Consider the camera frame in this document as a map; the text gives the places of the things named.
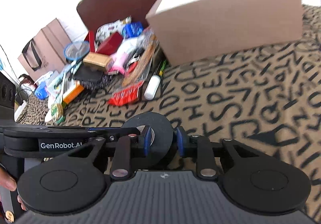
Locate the gold rectangular box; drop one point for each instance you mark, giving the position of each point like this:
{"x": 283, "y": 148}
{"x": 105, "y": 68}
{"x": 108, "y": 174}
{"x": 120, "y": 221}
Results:
{"x": 98, "y": 61}

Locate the blue wet wipes pack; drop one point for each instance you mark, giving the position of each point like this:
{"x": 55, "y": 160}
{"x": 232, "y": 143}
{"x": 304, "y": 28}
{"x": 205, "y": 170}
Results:
{"x": 132, "y": 30}

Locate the person's left hand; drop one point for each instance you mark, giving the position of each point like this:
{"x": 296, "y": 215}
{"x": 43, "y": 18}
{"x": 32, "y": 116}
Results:
{"x": 9, "y": 184}

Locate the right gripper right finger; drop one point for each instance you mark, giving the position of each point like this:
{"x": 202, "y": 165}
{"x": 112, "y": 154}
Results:
{"x": 199, "y": 148}

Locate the blue rimmed mesh strainer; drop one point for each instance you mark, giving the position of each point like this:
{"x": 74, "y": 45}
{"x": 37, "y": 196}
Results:
{"x": 76, "y": 51}

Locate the white green lozenge packet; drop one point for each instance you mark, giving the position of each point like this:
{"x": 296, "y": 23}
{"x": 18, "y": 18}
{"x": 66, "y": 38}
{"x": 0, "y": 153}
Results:
{"x": 56, "y": 87}

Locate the black tape roll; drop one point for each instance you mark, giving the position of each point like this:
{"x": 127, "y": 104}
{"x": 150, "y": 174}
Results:
{"x": 162, "y": 149}

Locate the blue tissue pack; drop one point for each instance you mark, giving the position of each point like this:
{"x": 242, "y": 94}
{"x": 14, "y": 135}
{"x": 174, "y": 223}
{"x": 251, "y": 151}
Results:
{"x": 41, "y": 92}

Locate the orange white medicine box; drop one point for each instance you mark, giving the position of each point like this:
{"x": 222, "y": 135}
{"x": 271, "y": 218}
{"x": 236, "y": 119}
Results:
{"x": 72, "y": 89}

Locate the floral fabric pouch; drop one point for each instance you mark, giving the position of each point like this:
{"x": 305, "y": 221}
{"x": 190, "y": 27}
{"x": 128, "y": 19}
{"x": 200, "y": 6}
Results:
{"x": 107, "y": 30}

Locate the open red jewelry box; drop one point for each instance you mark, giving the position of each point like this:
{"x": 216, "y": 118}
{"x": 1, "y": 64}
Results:
{"x": 91, "y": 39}

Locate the pink white striped cloth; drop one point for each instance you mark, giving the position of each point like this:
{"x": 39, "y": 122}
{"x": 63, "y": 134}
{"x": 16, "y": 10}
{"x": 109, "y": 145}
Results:
{"x": 125, "y": 50}

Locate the packaged wooden insoles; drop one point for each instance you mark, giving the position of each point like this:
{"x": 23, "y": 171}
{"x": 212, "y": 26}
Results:
{"x": 129, "y": 90}

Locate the packaged round biscuit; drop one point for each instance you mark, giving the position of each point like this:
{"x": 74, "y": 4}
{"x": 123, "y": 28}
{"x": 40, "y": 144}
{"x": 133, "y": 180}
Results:
{"x": 57, "y": 113}

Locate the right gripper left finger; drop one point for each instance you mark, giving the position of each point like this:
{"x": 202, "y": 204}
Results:
{"x": 128, "y": 147}

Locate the pink paper shopping bag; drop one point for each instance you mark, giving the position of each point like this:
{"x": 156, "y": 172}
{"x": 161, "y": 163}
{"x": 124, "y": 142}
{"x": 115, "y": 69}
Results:
{"x": 45, "y": 51}

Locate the pink cardboard storage box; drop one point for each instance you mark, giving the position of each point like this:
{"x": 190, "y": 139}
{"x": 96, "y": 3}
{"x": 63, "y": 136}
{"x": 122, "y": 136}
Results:
{"x": 189, "y": 30}

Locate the dark red gift box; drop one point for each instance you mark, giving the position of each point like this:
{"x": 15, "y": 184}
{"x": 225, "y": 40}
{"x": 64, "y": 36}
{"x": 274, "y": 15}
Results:
{"x": 110, "y": 45}

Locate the white plastic bottle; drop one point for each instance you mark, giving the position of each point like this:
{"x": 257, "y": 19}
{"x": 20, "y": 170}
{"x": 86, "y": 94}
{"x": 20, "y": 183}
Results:
{"x": 152, "y": 87}

